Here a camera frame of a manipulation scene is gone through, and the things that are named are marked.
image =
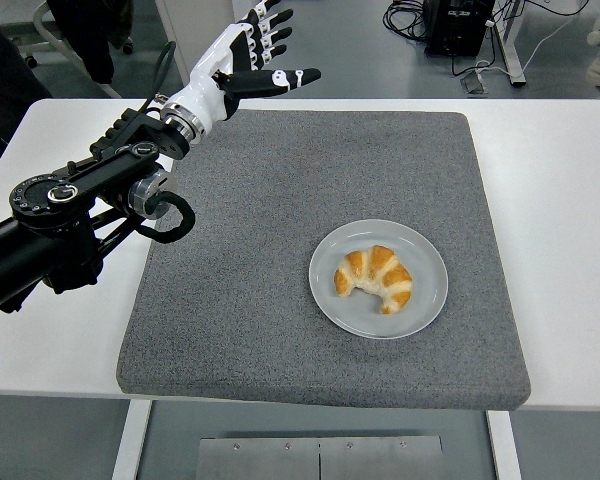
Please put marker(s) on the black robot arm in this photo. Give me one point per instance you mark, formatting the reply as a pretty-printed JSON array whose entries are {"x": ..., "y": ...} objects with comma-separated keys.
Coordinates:
[{"x": 30, "y": 250}]

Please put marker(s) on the white table leg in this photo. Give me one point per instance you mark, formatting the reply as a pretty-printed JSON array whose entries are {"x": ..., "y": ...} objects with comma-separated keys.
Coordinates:
[
  {"x": 130, "y": 440},
  {"x": 505, "y": 445}
]

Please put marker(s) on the grey speckled mat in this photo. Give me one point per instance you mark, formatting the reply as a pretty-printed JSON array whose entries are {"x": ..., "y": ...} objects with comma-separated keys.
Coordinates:
[{"x": 290, "y": 175}]

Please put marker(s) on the white office chair base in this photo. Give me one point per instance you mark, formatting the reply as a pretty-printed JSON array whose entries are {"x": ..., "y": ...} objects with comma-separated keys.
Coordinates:
[{"x": 42, "y": 20}]

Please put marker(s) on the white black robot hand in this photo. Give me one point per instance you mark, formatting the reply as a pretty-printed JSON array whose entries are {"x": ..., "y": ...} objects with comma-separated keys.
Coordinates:
[{"x": 205, "y": 85}]

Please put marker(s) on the golden croissant bread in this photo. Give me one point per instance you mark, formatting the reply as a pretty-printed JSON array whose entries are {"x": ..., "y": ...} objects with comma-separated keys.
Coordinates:
[{"x": 375, "y": 272}]

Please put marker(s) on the light grey round plate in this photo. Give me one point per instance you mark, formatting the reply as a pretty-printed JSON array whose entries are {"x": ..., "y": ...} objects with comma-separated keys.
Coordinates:
[{"x": 420, "y": 300}]

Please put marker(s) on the clear plastic holder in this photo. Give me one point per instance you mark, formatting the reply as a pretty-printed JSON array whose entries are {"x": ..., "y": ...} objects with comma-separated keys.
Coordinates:
[{"x": 475, "y": 84}]

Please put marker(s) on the white desk leg with foot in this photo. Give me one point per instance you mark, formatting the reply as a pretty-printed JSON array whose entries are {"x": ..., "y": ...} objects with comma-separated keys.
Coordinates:
[{"x": 511, "y": 45}]

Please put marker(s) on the person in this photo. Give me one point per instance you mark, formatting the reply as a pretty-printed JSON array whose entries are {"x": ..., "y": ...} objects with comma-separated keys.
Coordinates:
[{"x": 92, "y": 40}]

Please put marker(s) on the black computer box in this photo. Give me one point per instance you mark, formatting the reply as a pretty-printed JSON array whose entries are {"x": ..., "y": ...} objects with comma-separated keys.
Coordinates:
[{"x": 455, "y": 27}]

